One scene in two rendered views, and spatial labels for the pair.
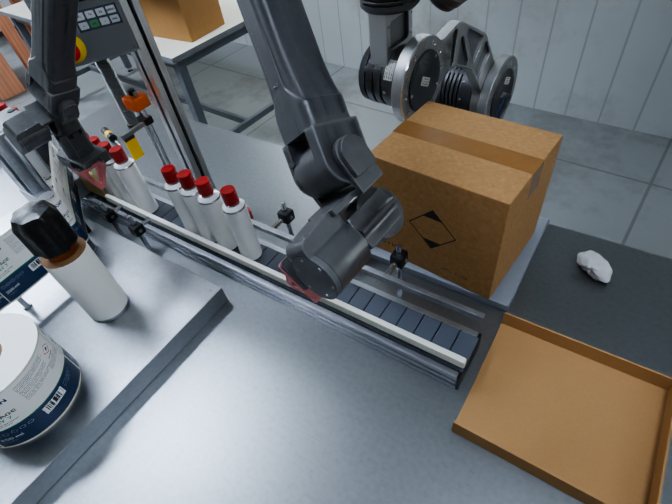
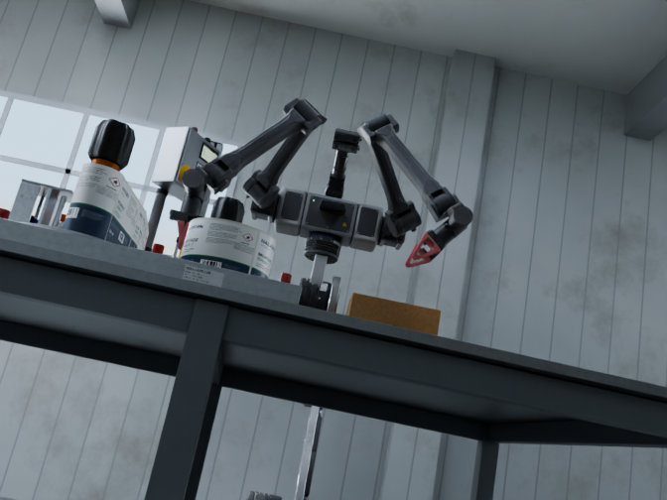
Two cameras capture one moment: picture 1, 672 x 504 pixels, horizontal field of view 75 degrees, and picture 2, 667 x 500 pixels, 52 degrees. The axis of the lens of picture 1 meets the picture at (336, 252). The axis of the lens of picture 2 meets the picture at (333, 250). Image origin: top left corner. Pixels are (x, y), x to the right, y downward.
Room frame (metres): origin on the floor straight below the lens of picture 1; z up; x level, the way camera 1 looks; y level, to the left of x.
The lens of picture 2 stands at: (-0.74, 1.58, 0.59)
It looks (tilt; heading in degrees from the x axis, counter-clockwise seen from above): 16 degrees up; 314
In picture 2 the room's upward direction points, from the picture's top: 11 degrees clockwise
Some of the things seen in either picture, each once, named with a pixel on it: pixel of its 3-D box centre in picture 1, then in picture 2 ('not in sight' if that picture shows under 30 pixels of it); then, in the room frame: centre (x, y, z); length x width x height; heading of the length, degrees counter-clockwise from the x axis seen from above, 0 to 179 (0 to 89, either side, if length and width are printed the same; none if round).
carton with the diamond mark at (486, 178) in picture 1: (457, 196); (385, 345); (0.71, -0.29, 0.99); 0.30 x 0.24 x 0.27; 44
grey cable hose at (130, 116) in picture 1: (117, 90); (154, 221); (1.11, 0.47, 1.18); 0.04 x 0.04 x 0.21
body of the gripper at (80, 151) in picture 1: (76, 144); (190, 210); (0.88, 0.51, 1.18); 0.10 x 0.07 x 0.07; 50
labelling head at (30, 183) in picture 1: (35, 162); (37, 235); (1.13, 0.79, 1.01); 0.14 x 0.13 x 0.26; 49
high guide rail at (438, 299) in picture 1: (258, 225); not in sight; (0.77, 0.17, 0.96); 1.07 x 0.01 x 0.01; 49
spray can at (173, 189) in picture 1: (183, 202); not in sight; (0.87, 0.35, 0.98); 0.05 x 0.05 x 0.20
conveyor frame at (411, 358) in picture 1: (181, 228); not in sight; (0.93, 0.41, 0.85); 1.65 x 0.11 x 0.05; 49
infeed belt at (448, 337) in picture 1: (180, 227); not in sight; (0.93, 0.41, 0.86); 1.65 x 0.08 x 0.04; 49
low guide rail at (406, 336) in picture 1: (243, 261); not in sight; (0.71, 0.22, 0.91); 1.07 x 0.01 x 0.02; 49
